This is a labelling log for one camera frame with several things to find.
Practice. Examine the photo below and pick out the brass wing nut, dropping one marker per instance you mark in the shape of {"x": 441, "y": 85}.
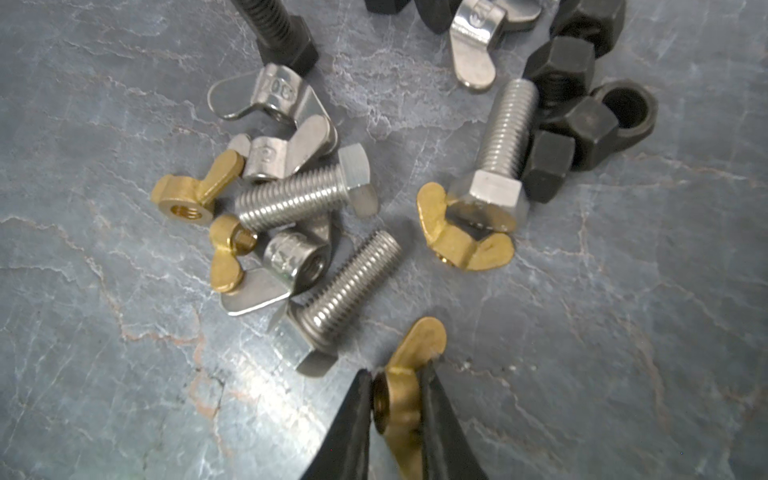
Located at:
{"x": 453, "y": 245}
{"x": 192, "y": 200}
{"x": 230, "y": 240}
{"x": 397, "y": 395}

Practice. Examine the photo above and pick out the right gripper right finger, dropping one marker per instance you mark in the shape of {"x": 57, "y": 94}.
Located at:
{"x": 446, "y": 453}

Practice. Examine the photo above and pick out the silver wing nut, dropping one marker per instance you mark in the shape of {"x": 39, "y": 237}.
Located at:
{"x": 293, "y": 260}
{"x": 476, "y": 29}
{"x": 271, "y": 158}
{"x": 276, "y": 90}

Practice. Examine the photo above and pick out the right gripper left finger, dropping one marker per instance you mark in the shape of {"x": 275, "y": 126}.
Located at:
{"x": 344, "y": 452}

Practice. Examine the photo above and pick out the silver hex bolt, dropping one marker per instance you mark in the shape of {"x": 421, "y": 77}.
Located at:
{"x": 492, "y": 196}
{"x": 306, "y": 194}
{"x": 305, "y": 337}

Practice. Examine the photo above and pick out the black hex bolt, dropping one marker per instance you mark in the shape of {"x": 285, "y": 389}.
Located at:
{"x": 282, "y": 39}

